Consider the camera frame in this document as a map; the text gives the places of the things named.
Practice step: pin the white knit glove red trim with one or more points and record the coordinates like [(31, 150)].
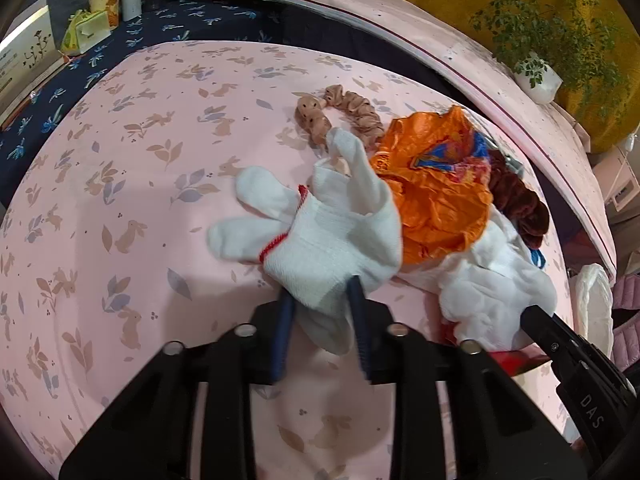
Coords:
[(325, 240)]

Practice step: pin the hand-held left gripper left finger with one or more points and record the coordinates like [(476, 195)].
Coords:
[(282, 340)]

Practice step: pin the small cream carton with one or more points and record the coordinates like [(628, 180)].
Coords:
[(106, 7)]

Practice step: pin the green leafy plant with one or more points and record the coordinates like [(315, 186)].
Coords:
[(550, 30)]

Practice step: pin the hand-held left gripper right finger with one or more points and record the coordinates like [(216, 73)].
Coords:
[(361, 330)]

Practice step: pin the pink bunny print blanket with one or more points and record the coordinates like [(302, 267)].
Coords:
[(125, 185)]

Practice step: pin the blue tape measure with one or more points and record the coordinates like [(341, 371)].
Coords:
[(537, 257)]

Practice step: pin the pink pillow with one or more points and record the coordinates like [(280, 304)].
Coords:
[(450, 35)]

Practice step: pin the orange plastic bag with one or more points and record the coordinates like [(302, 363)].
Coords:
[(440, 200)]

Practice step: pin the peach dotted scrunchie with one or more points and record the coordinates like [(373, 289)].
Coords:
[(312, 120)]

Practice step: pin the white card with plant drawing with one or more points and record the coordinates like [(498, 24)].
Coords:
[(27, 55)]

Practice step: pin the green tissue pack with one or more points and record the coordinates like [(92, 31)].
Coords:
[(82, 32)]

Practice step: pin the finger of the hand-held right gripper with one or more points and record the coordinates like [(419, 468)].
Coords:
[(555, 335)]

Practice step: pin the white plastic bag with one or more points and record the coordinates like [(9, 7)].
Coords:
[(595, 305)]

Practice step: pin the pink down jacket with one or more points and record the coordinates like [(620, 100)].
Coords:
[(629, 305)]

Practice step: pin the dark red velvet scrunchie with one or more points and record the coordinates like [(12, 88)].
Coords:
[(520, 205)]

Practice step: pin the white plant pot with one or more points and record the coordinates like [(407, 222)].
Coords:
[(547, 82)]

